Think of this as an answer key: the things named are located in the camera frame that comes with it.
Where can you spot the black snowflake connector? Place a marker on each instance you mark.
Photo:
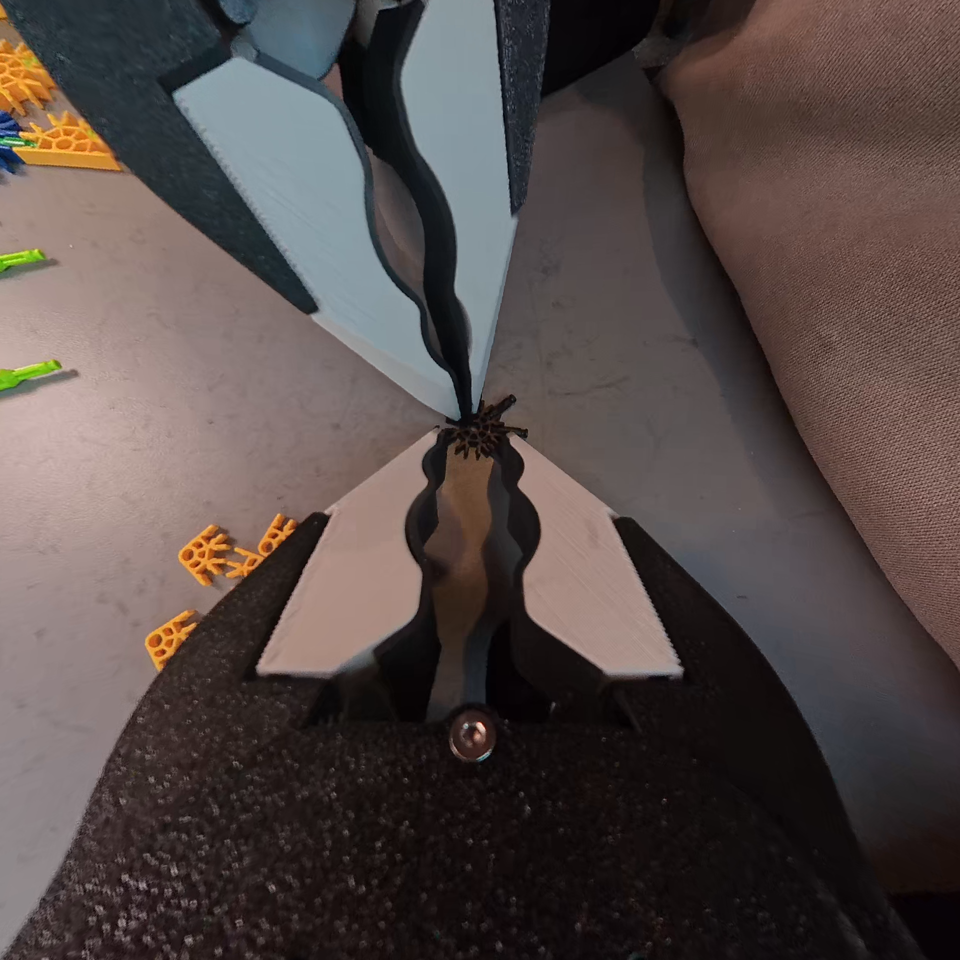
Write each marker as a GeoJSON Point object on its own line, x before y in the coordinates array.
{"type": "Point", "coordinates": [478, 435]}

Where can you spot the blue green yellow assembly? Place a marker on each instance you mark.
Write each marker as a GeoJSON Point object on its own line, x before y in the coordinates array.
{"type": "Point", "coordinates": [67, 146]}

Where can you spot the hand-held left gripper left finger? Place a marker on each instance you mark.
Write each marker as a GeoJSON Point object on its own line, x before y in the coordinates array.
{"type": "Point", "coordinates": [345, 592]}

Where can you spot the orange fan connector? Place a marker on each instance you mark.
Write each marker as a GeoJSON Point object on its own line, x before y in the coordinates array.
{"type": "Point", "coordinates": [277, 532]}
{"type": "Point", "coordinates": [244, 562]}
{"type": "Point", "coordinates": [202, 555]}
{"type": "Point", "coordinates": [169, 641]}

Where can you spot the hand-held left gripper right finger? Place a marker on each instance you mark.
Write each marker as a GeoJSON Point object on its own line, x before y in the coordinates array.
{"type": "Point", "coordinates": [592, 592]}

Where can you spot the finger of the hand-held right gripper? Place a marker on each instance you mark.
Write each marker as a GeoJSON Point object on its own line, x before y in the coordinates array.
{"type": "Point", "coordinates": [300, 210]}
{"type": "Point", "coordinates": [465, 150]}

